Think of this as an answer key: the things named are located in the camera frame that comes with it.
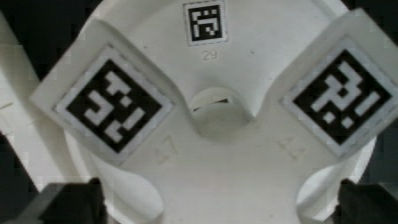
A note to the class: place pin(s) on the white cylindrical table leg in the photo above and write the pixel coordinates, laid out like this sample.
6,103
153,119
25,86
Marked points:
221,113

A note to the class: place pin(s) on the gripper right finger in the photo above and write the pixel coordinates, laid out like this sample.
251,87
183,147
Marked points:
366,203

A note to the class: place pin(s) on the white cross-shaped table base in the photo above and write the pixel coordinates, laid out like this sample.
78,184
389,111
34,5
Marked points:
317,83

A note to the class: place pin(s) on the white round table top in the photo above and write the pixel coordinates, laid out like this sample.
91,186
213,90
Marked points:
219,21

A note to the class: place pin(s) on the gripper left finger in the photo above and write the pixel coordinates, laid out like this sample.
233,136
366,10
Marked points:
68,204

